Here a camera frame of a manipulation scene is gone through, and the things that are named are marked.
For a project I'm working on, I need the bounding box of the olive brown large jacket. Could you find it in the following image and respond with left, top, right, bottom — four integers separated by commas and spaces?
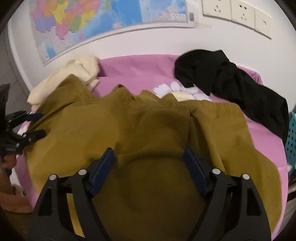
23, 73, 283, 241

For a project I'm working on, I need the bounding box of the white wall socket panel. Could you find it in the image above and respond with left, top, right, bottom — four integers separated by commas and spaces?
202, 0, 271, 39

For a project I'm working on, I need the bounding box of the blue plastic storage basket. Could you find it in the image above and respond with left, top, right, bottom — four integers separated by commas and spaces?
285, 112, 296, 174

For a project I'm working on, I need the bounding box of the colourful wall map poster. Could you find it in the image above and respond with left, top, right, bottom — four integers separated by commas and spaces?
28, 0, 194, 65

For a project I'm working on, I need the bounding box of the person's left hand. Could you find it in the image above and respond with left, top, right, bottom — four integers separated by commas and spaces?
1, 154, 17, 170

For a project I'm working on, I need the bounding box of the grey wardrobe door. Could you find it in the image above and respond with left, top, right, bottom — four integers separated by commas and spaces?
1, 28, 31, 113

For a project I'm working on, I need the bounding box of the black garment on bed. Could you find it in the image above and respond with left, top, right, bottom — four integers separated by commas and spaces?
174, 50, 289, 143

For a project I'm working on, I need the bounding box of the cream pillow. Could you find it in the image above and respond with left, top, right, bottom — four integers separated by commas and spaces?
27, 55, 100, 105

